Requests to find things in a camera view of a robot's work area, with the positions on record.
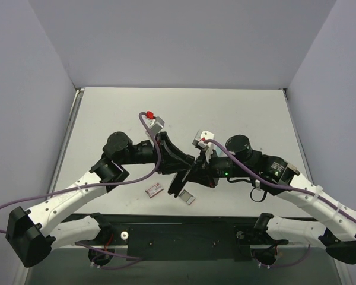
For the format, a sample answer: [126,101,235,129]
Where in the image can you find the light blue white stapler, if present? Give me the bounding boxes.
[215,150,226,157]

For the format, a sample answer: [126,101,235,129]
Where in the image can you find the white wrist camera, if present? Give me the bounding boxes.
[192,130,215,163]
[146,111,165,138]

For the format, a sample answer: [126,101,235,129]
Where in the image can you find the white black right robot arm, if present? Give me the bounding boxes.
[189,131,356,264]

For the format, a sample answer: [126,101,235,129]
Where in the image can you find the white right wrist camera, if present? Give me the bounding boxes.
[192,130,215,163]

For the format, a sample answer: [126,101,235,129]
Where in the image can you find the black stapler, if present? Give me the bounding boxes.
[167,169,192,198]

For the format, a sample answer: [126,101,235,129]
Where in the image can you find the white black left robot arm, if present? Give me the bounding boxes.
[5,131,195,268]

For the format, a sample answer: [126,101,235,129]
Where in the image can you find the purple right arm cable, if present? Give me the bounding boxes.
[201,139,356,270]

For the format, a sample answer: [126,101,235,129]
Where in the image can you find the black looped cable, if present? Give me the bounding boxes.
[225,176,268,204]

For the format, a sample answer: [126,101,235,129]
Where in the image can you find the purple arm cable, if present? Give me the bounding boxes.
[201,139,356,270]
[0,111,164,270]

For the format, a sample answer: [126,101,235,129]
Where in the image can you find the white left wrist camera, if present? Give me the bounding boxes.
[146,111,165,138]

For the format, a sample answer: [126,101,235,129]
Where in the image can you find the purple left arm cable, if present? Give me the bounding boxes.
[0,111,164,270]

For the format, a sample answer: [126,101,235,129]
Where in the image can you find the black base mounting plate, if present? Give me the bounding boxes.
[41,212,327,264]

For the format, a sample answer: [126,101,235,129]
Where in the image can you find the red white staple box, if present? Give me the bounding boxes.
[145,183,164,198]

